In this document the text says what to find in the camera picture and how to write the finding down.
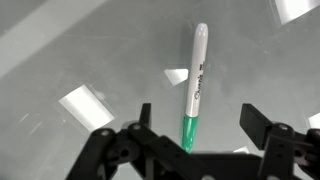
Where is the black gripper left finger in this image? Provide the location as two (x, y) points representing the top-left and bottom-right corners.
(64, 103), (201, 180)

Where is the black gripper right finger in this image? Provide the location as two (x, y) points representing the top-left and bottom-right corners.
(239, 103), (320, 180)

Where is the white marker with green cap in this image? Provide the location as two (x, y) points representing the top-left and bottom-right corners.
(181, 22), (210, 154)

